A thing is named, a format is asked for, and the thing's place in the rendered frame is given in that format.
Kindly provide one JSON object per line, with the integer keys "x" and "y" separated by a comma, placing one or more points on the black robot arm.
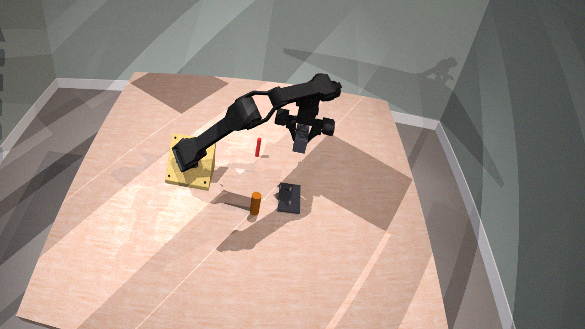
{"x": 244, "y": 114}

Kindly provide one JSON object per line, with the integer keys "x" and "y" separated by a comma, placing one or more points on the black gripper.
{"x": 306, "y": 116}

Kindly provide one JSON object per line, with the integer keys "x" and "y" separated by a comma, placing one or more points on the red peg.
{"x": 258, "y": 147}

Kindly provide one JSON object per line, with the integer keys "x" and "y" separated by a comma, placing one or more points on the orange cylinder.
{"x": 255, "y": 203}

